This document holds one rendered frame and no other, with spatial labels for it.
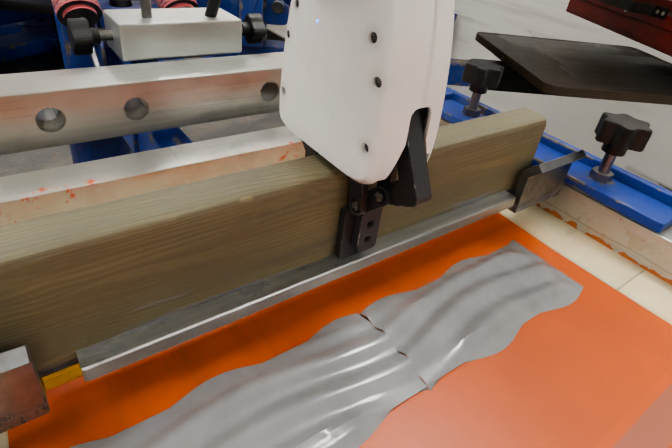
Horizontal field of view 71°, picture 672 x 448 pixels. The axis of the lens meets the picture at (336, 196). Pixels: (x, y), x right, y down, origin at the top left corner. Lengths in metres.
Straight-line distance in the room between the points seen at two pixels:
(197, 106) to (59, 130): 0.12
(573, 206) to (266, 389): 0.34
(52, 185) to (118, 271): 0.18
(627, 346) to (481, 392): 0.13
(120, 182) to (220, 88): 0.14
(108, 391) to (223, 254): 0.10
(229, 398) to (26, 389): 0.09
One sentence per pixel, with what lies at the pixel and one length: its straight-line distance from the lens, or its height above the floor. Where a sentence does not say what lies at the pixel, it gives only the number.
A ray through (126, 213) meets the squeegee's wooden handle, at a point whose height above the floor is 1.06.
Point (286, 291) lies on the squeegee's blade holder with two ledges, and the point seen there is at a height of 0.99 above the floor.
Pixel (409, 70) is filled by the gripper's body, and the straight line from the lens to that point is 0.23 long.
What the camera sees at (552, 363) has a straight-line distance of 0.36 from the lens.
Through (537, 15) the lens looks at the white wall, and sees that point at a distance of 2.56.
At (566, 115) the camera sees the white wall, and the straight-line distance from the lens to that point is 2.50.
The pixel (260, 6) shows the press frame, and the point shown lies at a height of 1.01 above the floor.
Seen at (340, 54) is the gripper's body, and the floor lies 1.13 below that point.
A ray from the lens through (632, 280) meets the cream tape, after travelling 0.47.
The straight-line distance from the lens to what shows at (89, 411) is 0.30.
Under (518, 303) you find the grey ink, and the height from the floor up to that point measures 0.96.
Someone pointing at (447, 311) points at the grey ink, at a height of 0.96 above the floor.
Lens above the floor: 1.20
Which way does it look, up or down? 32 degrees down
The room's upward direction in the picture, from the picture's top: 8 degrees clockwise
